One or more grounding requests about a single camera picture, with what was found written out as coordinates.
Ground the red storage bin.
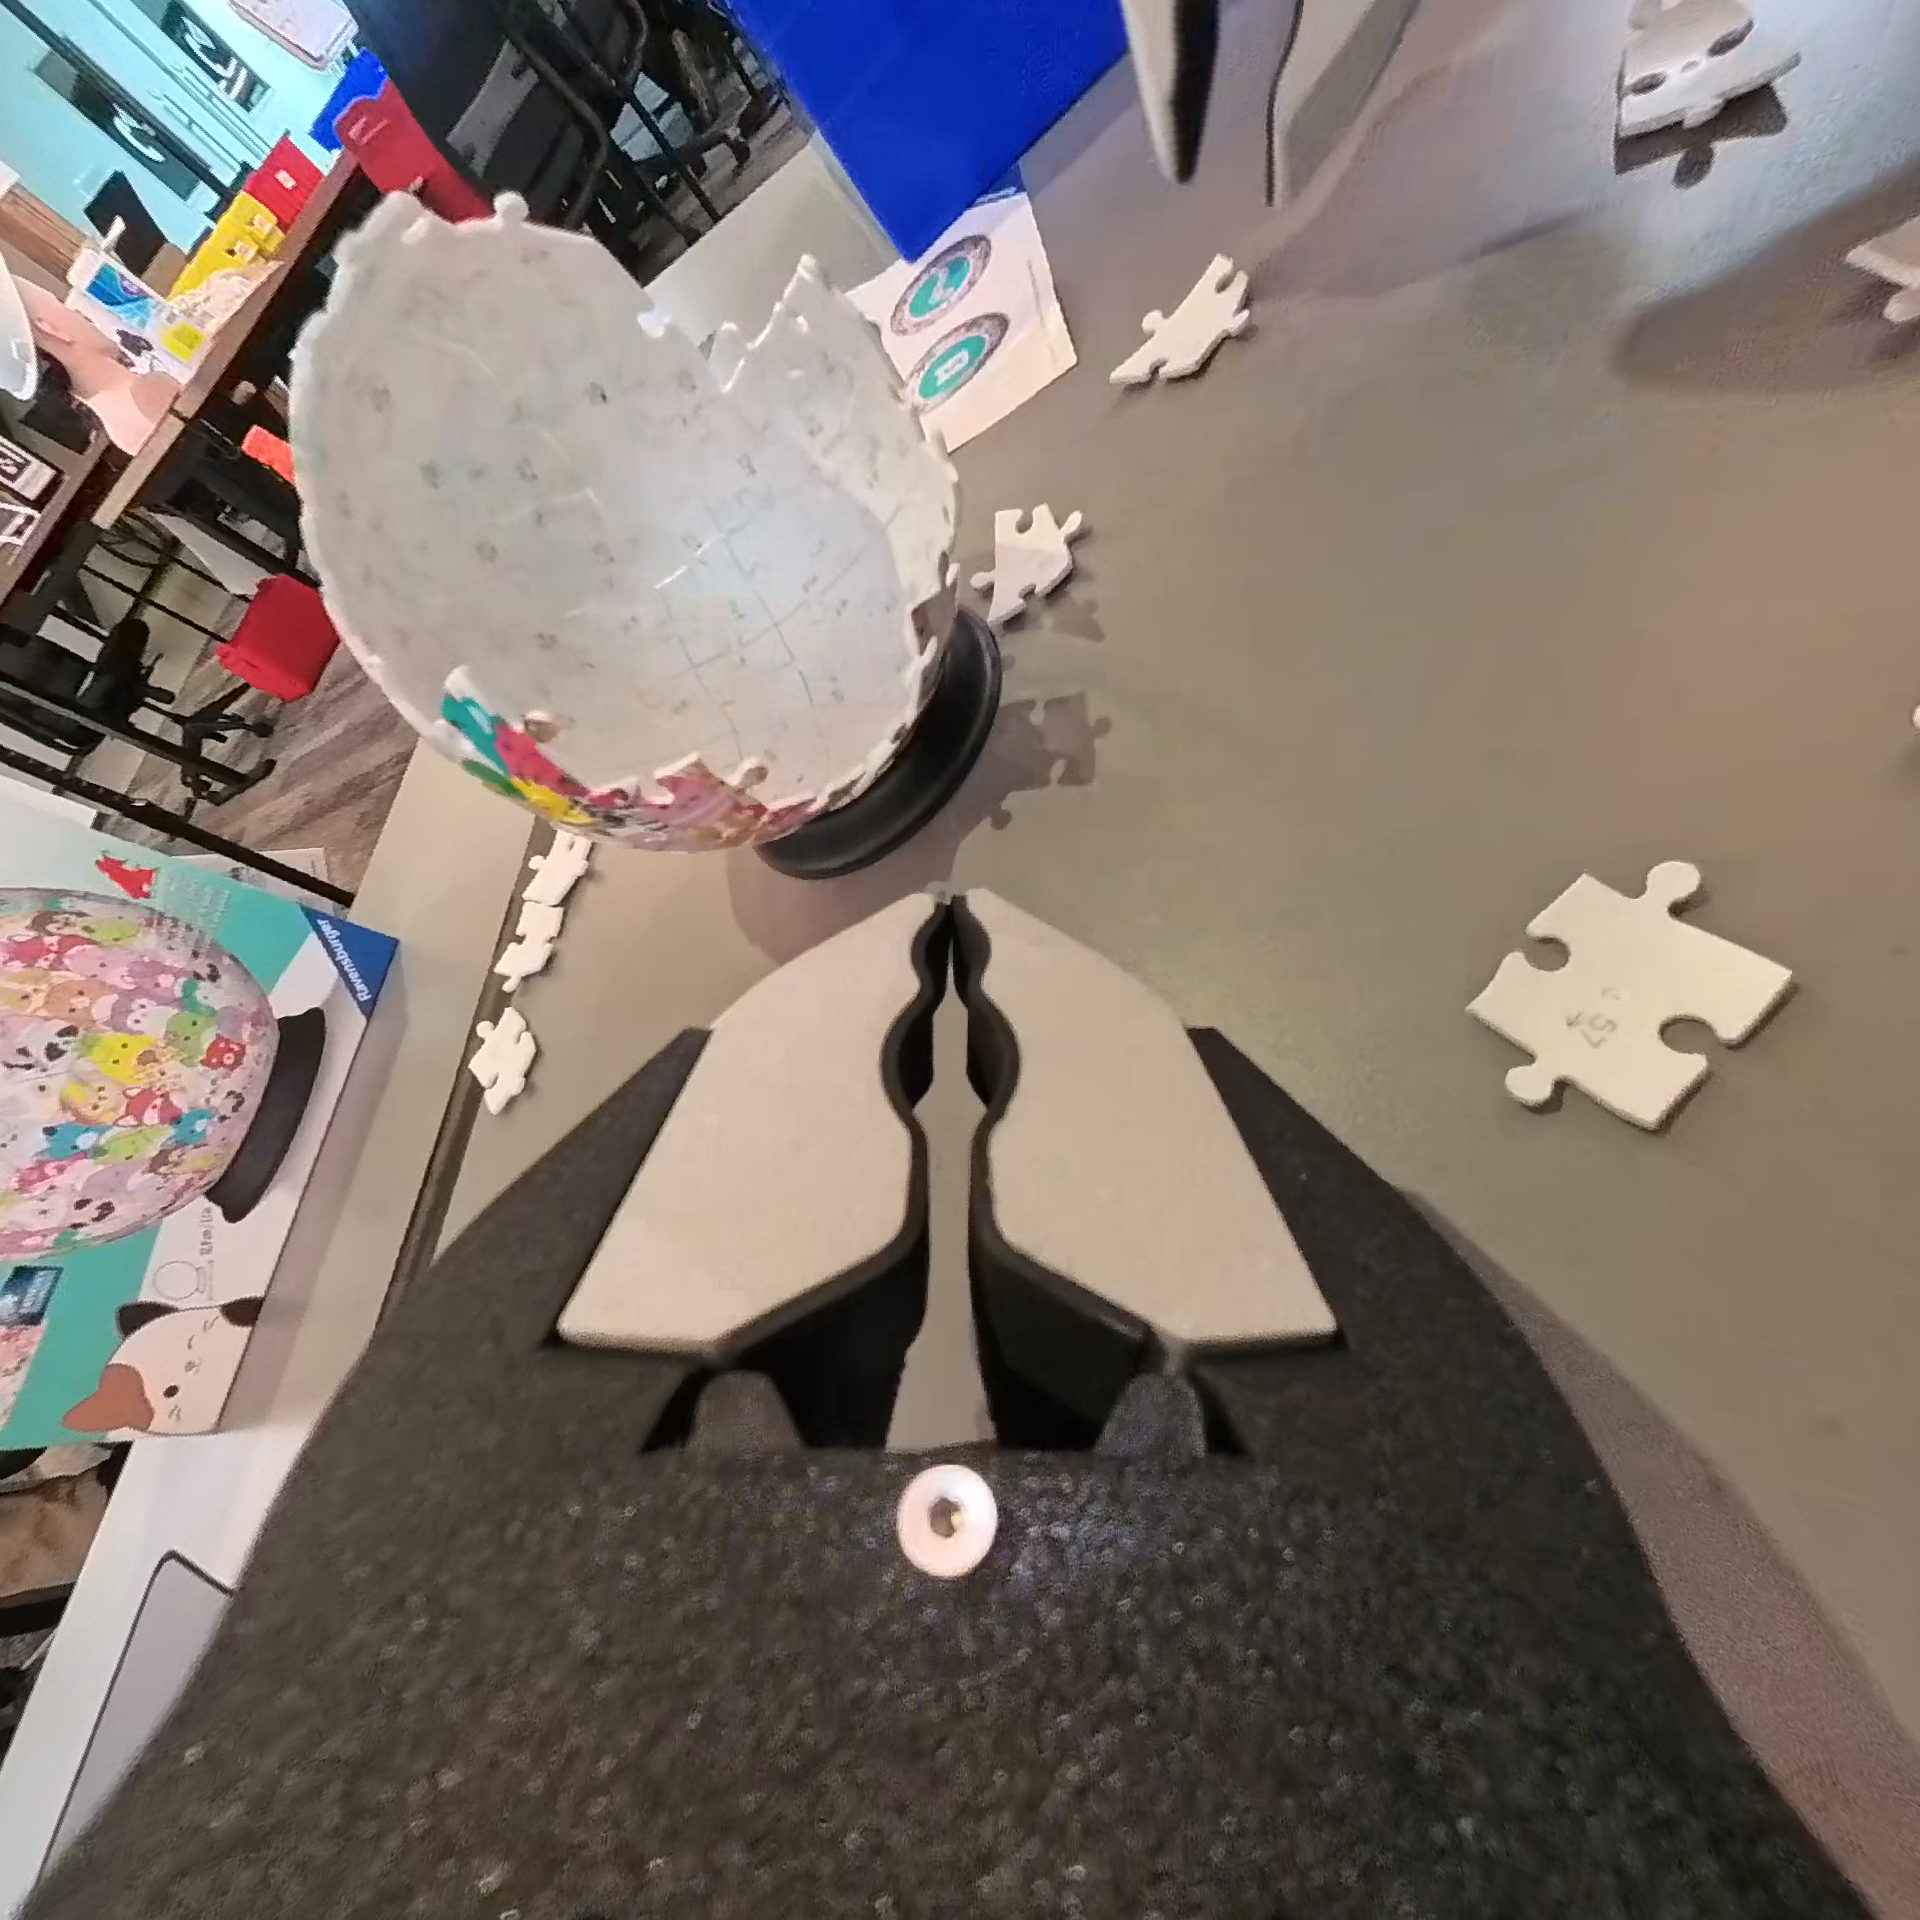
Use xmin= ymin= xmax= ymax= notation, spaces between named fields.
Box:
xmin=216 ymin=572 xmax=345 ymax=701
xmin=333 ymin=72 xmax=492 ymax=228

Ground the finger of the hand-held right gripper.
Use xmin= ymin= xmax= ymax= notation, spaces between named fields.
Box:
xmin=1263 ymin=0 xmax=1422 ymax=204
xmin=1125 ymin=0 xmax=1220 ymax=186

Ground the colourful 3D puzzle ball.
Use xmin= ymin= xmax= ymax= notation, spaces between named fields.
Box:
xmin=284 ymin=186 xmax=964 ymax=854

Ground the yellow storage bin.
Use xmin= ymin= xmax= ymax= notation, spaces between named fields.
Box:
xmin=169 ymin=196 xmax=290 ymax=300

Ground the black ball stand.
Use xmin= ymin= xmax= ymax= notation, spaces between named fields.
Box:
xmin=756 ymin=599 xmax=1002 ymax=886

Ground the black office chair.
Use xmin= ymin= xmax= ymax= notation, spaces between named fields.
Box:
xmin=45 ymin=615 xmax=288 ymax=820

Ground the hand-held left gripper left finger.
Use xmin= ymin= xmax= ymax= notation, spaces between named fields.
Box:
xmin=557 ymin=893 xmax=955 ymax=1448

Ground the wooden table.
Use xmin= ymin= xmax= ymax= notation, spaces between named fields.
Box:
xmin=0 ymin=139 xmax=376 ymax=632

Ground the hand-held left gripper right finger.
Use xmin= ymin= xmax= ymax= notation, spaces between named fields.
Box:
xmin=955 ymin=889 xmax=1340 ymax=1452

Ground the printed instruction sheet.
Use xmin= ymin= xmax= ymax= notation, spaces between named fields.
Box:
xmin=845 ymin=192 xmax=1080 ymax=455

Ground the blue storage bin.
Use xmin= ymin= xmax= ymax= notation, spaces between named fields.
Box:
xmin=725 ymin=0 xmax=1134 ymax=263

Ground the colourful puzzle box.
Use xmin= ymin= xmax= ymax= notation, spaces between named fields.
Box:
xmin=0 ymin=843 xmax=404 ymax=1452

